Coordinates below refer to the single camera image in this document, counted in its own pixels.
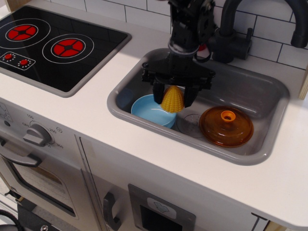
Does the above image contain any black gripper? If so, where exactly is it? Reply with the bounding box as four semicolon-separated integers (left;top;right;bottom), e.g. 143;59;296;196
141;52;216;108

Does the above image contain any yellow toy corn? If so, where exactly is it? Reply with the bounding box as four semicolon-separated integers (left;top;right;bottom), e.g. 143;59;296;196
161;86;184;113

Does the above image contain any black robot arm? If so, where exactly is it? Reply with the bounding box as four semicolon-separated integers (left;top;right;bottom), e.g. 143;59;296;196
142;0;217;107

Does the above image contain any light blue bowl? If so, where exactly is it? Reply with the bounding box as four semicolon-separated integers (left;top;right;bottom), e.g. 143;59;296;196
131;94;177;128

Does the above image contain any clear sink drain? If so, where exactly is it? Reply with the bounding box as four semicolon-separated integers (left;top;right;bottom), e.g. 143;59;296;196
177;114;203;138

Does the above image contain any grey plastic sink basin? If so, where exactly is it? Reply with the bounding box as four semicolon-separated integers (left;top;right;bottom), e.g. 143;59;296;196
107;48;290;166

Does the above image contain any red ketchup bottle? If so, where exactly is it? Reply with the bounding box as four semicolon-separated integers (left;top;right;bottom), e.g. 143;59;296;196
198;44;207;51

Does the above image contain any orange transparent pot lid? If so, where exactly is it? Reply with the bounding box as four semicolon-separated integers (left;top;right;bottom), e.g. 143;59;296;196
199;106;254;148

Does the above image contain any black toy faucet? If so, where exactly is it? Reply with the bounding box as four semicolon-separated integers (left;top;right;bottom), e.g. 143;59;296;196
207;0;308;64

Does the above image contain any grey dishwasher panel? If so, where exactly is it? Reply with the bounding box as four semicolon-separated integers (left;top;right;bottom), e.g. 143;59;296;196
128;184;196;231

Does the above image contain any black toy stovetop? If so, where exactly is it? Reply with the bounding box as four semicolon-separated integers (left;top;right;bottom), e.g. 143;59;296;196
0;6;131;98

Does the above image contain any grey oven knob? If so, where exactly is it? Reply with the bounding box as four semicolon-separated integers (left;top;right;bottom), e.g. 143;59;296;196
23;124;52;147

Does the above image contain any oven door with window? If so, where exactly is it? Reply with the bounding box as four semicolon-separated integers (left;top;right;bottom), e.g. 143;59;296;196
0;134;97;231

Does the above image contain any grey cabinet door handle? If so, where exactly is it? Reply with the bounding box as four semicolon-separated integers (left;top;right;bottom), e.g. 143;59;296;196
103;192;121;231

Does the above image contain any grey oven door handle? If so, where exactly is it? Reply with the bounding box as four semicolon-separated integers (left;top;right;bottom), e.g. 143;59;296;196
0;138;42;167

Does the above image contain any black cable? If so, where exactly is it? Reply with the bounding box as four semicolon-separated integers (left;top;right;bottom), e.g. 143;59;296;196
0;209;22;231

